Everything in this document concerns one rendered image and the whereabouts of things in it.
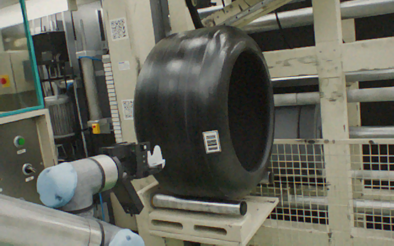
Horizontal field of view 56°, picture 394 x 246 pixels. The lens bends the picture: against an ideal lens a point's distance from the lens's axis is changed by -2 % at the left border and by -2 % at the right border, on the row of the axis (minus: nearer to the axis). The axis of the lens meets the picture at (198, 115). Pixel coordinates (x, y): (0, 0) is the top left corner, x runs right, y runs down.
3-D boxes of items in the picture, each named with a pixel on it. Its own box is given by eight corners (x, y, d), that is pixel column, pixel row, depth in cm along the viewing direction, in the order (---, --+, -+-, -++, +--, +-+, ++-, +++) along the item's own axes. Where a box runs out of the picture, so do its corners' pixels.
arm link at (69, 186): (34, 210, 69) (31, 165, 68) (79, 195, 78) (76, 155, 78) (63, 216, 65) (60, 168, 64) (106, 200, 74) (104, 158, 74)
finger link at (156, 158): (172, 142, 97) (150, 148, 89) (173, 165, 97) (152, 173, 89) (162, 142, 98) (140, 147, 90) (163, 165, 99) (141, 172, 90)
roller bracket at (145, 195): (140, 218, 129) (135, 192, 128) (195, 180, 163) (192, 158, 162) (147, 219, 128) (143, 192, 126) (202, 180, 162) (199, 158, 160)
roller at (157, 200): (151, 191, 132) (158, 195, 135) (148, 203, 130) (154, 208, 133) (244, 198, 114) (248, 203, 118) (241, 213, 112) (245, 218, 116)
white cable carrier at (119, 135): (121, 176, 147) (101, 55, 139) (129, 173, 151) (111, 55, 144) (130, 177, 144) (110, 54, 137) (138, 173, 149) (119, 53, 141)
